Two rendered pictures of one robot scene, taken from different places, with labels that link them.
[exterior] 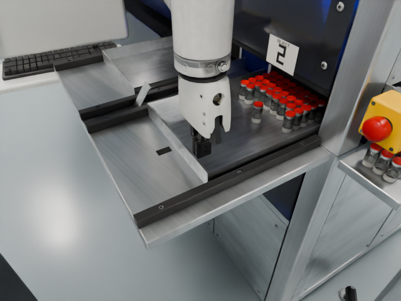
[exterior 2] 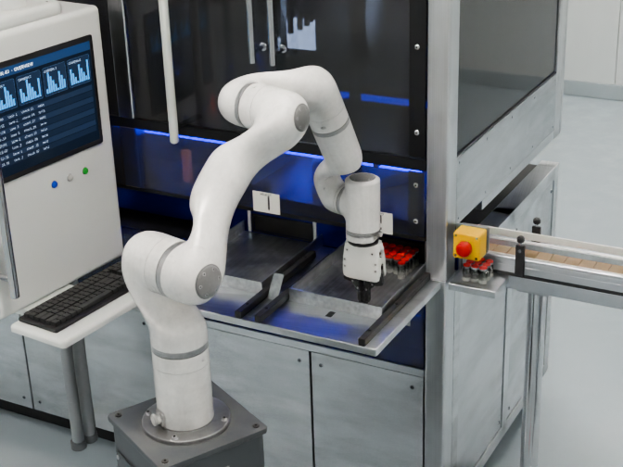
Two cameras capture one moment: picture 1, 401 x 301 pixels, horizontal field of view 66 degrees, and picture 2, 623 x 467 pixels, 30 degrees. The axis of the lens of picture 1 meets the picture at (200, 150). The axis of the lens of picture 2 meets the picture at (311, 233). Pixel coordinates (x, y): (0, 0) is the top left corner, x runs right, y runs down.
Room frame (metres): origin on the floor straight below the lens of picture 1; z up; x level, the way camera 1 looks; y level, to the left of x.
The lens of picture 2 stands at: (-1.73, 1.42, 2.22)
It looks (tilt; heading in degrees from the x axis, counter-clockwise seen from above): 23 degrees down; 329
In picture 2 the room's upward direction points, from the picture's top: 2 degrees counter-clockwise
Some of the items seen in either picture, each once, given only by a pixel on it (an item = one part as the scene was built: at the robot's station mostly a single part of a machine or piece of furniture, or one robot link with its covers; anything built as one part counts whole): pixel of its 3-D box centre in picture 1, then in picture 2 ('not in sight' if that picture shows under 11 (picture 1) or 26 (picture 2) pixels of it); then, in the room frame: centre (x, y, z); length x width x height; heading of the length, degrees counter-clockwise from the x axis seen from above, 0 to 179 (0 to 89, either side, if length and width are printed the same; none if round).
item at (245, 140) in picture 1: (241, 115); (363, 277); (0.57, -0.09, 0.90); 0.34 x 0.26 x 0.04; 121
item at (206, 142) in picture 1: (206, 146); (370, 292); (0.42, -0.01, 0.94); 0.03 x 0.03 x 0.07; 31
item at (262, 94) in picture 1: (272, 102); (377, 261); (0.62, -0.17, 0.90); 0.18 x 0.02 x 0.05; 31
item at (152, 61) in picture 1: (172, 59); (252, 255); (0.86, 0.08, 0.90); 0.34 x 0.26 x 0.04; 121
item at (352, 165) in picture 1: (389, 170); (480, 280); (0.42, -0.37, 0.87); 0.14 x 0.13 x 0.02; 121
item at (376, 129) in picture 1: (378, 128); (464, 248); (0.39, -0.28, 0.99); 0.04 x 0.04 x 0.04; 31
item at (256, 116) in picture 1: (257, 113); not in sight; (0.57, -0.13, 0.90); 0.02 x 0.02 x 0.04
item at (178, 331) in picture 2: not in sight; (164, 289); (0.29, 0.58, 1.16); 0.19 x 0.12 x 0.24; 17
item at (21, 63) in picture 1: (64, 58); (89, 294); (1.05, 0.49, 0.82); 0.40 x 0.14 x 0.02; 115
